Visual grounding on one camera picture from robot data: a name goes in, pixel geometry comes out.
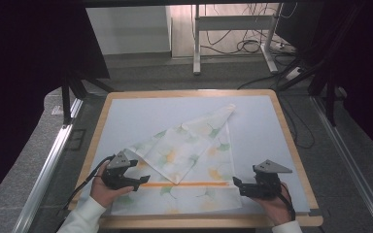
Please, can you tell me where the dark curtain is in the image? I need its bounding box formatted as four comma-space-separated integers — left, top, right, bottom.
304, 0, 373, 163
0, 0, 111, 212

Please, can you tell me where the wooden table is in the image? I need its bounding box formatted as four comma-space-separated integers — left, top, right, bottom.
67, 89, 324, 229

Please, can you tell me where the black stand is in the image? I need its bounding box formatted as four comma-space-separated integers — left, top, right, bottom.
60, 69, 115, 125
276, 6, 348, 127

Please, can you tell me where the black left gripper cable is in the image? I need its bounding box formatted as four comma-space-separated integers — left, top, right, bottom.
61, 154, 116, 212

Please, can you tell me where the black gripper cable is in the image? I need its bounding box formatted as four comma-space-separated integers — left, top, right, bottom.
61, 154, 116, 212
280, 183, 296, 221

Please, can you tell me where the aluminium floor rail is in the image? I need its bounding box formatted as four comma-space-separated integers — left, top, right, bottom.
310, 96, 373, 233
12, 98, 84, 233

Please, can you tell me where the white leaf-print cloth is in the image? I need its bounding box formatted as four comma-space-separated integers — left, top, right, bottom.
110, 103, 243, 216

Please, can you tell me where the white desk frame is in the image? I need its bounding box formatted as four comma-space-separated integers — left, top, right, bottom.
192, 3, 280, 76

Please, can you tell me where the person's right hand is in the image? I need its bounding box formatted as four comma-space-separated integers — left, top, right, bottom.
252, 183, 294, 227

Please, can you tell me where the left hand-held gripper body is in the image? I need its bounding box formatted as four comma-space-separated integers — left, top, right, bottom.
101, 150, 140, 191

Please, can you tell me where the white cabinet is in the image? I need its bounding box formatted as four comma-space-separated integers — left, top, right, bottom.
85, 5, 173, 56

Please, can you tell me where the white table mat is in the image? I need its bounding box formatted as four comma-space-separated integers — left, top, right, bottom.
77, 95, 311, 216

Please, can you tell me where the dark floor socket plate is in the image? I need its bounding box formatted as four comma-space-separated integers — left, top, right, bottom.
67, 128, 87, 151

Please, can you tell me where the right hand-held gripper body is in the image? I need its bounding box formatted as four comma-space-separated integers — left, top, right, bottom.
249, 159, 293, 200

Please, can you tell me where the white power strip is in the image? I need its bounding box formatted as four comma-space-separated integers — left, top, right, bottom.
285, 66, 303, 81

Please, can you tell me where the person's left hand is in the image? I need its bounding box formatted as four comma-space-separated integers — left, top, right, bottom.
89, 160, 136, 209

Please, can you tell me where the tangle of black floor cables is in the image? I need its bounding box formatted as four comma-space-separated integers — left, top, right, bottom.
203, 3, 300, 56

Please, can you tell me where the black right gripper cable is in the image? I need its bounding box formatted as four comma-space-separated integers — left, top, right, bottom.
280, 183, 296, 221

